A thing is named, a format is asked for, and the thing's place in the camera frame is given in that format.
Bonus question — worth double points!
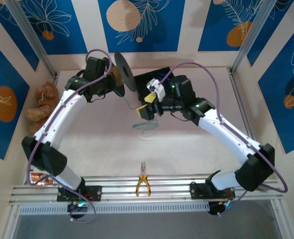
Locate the green cable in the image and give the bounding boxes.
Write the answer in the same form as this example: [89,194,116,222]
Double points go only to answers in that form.
[119,89,160,132]

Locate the black spool with cardboard core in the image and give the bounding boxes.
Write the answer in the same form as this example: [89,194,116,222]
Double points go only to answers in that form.
[109,51,135,93]

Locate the black plastic bin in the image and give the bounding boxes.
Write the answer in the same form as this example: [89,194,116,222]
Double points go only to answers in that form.
[134,66,178,102]

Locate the brown teddy bear plush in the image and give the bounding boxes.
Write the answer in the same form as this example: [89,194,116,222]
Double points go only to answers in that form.
[26,81,60,134]

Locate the black base electronics box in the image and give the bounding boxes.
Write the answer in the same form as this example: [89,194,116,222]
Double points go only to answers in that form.
[208,200,235,217]
[67,201,88,220]

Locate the copper coloured roll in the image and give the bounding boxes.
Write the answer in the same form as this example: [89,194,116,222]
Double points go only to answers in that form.
[28,171,55,186]

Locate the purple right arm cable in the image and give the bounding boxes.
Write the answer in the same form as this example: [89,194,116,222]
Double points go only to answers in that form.
[159,62,289,217]

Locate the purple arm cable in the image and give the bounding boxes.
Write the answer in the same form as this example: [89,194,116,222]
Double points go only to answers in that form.
[27,49,113,224]
[159,62,289,217]

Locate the aluminium table edge rail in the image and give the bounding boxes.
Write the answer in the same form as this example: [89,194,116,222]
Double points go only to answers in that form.
[228,68,255,140]

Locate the yellow handled pliers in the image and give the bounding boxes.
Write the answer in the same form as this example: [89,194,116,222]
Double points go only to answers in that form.
[136,161,151,197]

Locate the aluminium corner post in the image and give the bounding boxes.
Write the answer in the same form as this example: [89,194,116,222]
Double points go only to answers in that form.
[233,0,280,73]
[6,0,57,78]

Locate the aluminium rail frame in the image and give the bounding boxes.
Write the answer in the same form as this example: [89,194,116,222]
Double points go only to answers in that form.
[8,174,284,206]

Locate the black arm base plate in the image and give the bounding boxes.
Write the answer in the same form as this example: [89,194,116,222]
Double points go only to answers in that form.
[189,183,236,200]
[56,185,103,202]

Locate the white slotted cable duct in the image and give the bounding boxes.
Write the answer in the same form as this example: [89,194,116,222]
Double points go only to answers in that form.
[18,201,210,215]

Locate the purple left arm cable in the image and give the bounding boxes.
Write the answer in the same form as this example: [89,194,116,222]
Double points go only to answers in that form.
[27,49,113,224]

